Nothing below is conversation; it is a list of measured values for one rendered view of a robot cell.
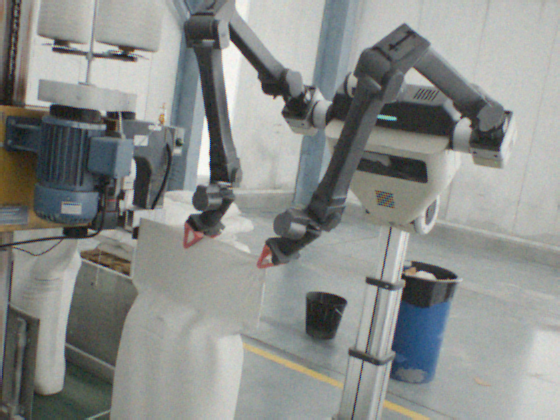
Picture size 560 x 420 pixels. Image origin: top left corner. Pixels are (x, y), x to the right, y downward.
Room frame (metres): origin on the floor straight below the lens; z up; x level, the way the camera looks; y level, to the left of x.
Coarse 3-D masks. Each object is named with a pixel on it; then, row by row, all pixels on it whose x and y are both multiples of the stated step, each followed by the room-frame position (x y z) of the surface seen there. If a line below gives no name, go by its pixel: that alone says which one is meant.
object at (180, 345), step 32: (160, 224) 1.81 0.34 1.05; (160, 256) 1.80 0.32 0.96; (192, 256) 1.70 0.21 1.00; (224, 256) 1.64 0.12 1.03; (256, 256) 1.60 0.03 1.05; (160, 288) 1.78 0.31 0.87; (192, 288) 1.69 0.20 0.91; (224, 288) 1.64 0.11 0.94; (256, 288) 1.59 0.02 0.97; (128, 320) 1.74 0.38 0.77; (160, 320) 1.68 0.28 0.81; (192, 320) 1.66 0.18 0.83; (224, 320) 1.63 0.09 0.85; (256, 320) 1.58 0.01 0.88; (128, 352) 1.72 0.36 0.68; (160, 352) 1.64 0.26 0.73; (192, 352) 1.59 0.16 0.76; (224, 352) 1.59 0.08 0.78; (128, 384) 1.70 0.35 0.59; (160, 384) 1.63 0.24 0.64; (192, 384) 1.58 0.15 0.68; (224, 384) 1.59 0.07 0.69; (128, 416) 1.69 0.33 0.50; (160, 416) 1.62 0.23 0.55; (192, 416) 1.57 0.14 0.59; (224, 416) 1.60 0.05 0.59
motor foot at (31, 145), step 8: (8, 120) 1.51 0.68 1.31; (16, 120) 1.52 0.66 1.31; (24, 120) 1.54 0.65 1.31; (32, 120) 1.56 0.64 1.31; (40, 120) 1.58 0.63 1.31; (8, 128) 1.51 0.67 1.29; (16, 128) 1.53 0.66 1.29; (24, 128) 1.53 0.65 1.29; (32, 128) 1.50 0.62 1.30; (40, 128) 1.50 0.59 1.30; (8, 136) 1.51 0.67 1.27; (16, 136) 1.53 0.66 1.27; (24, 136) 1.53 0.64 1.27; (32, 136) 1.52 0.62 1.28; (8, 144) 1.51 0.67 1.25; (16, 144) 1.53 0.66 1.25; (24, 144) 1.53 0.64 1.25; (32, 144) 1.51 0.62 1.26; (24, 152) 1.55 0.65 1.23; (32, 152) 1.57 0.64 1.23
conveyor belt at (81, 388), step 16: (64, 368) 2.18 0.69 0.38; (80, 368) 2.20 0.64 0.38; (64, 384) 2.05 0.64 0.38; (80, 384) 2.07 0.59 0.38; (96, 384) 2.09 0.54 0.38; (112, 384) 2.11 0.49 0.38; (48, 400) 1.92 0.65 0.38; (64, 400) 1.94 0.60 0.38; (80, 400) 1.96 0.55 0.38; (96, 400) 1.98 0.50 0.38; (32, 416) 1.81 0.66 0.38; (48, 416) 1.82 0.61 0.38; (64, 416) 1.84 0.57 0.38; (80, 416) 1.86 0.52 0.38; (96, 416) 1.87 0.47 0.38
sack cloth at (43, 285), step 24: (48, 240) 1.99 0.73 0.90; (72, 240) 1.97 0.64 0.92; (24, 264) 1.98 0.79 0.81; (48, 264) 1.95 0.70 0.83; (72, 264) 2.00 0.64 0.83; (24, 288) 1.95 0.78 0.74; (48, 288) 1.96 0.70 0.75; (72, 288) 2.04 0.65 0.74; (48, 312) 1.97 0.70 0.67; (48, 336) 1.98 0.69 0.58; (48, 360) 1.98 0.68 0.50; (48, 384) 1.97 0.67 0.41
